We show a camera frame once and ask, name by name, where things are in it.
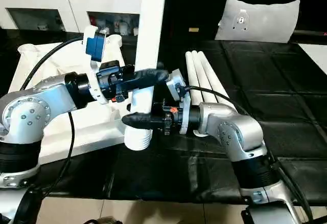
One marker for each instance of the white plastic table leg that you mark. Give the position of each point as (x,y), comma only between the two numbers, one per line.
(194,75)
(150,29)
(204,75)
(214,75)

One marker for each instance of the white plastic table top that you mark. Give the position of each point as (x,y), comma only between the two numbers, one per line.
(64,63)

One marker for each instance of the black furniture with gold label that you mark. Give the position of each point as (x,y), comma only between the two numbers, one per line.
(178,9)

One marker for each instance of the white glass-door cabinet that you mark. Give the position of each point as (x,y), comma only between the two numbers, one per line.
(51,1)

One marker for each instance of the grey padded backrest cushion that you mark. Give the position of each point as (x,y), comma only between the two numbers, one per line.
(255,22)

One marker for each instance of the black rod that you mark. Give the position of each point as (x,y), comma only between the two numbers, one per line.
(309,32)

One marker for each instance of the white flat board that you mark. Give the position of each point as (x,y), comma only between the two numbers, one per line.
(314,55)

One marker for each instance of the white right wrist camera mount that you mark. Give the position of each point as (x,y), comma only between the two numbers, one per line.
(176,83)

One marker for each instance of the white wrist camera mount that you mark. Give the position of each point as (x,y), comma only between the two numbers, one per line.
(176,83)
(93,45)

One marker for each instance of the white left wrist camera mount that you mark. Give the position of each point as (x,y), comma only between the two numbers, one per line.
(93,45)

